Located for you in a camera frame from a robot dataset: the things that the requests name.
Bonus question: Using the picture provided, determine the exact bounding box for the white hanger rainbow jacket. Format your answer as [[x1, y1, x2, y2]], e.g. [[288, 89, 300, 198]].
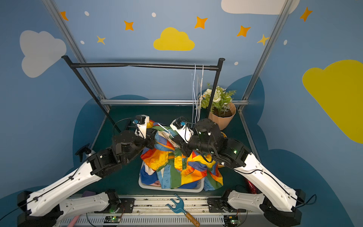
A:
[[158, 123, 174, 139]]

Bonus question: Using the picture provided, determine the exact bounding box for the rainbow striped jacket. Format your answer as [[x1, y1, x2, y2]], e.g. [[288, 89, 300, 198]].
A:
[[140, 121, 224, 192]]

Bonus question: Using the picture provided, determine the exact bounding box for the white wire hanger pink jacket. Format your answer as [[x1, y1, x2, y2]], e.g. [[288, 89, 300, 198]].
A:
[[197, 65, 204, 121]]

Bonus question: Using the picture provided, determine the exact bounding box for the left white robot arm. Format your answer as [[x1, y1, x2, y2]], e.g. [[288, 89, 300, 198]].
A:
[[17, 129, 157, 227]]

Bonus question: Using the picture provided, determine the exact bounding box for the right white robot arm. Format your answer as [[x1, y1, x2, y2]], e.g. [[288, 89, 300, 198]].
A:
[[170, 117, 305, 227]]

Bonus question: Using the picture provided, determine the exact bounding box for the yellow plastic tray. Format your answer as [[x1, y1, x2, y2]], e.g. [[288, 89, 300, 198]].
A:
[[217, 132, 227, 168]]

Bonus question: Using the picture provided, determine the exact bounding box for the beige faceted flower pot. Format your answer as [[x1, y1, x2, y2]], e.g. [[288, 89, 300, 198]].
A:
[[209, 103, 236, 130]]

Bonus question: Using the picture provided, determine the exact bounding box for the white plastic laundry basket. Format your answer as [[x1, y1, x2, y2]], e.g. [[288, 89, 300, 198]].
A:
[[138, 161, 205, 194]]

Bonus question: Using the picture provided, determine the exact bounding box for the artificial white flowers plant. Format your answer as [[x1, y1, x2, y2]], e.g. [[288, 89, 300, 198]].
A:
[[198, 84, 236, 117]]

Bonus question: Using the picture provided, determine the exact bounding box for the blue garden fork tool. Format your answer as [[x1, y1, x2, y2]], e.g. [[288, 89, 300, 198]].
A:
[[166, 194, 200, 227]]

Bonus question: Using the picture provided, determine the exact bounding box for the purple silicone spatula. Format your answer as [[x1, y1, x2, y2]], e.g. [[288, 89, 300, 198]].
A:
[[67, 191, 96, 227]]

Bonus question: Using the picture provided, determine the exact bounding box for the black clothes rack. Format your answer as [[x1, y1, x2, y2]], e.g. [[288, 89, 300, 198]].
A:
[[61, 55, 225, 126]]

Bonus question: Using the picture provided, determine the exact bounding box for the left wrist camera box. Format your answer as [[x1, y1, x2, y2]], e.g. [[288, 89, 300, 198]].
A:
[[133, 114, 149, 139]]

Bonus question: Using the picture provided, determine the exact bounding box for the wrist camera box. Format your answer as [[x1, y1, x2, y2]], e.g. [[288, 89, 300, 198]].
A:
[[133, 114, 149, 139], [170, 116, 194, 143]]

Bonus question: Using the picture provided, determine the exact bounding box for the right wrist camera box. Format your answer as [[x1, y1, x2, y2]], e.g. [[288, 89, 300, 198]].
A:
[[170, 116, 194, 143]]

